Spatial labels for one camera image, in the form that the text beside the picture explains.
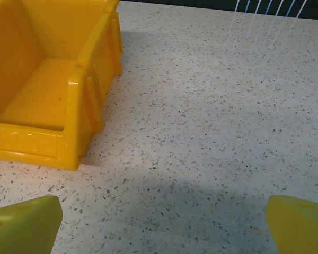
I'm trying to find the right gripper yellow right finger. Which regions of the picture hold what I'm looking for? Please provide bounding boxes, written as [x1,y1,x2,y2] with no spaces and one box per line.
[265,195,318,254]

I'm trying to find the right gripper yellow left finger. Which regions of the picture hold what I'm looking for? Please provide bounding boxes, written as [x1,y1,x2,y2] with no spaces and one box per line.
[0,195,63,254]

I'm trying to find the yellow plastic bin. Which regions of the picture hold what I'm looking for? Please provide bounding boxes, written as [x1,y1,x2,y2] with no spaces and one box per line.
[0,0,123,171]

